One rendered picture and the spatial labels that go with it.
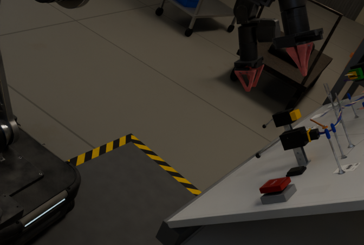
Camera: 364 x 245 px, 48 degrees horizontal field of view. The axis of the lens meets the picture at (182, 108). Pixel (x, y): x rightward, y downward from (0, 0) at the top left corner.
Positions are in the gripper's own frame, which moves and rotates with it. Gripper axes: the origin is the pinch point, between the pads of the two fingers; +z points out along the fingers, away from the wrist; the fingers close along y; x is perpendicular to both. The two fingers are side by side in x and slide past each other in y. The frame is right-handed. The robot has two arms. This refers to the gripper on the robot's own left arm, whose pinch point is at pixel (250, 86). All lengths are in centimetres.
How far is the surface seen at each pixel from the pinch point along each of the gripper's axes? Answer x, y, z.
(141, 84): 142, 133, 40
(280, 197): -25, -52, 7
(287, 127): -10.2, 5.5, 15.3
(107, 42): 194, 161, 10
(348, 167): -36, -38, 6
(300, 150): -23.2, -28.6, 7.7
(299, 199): -29, -52, 7
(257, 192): -16.8, -43.3, 12.5
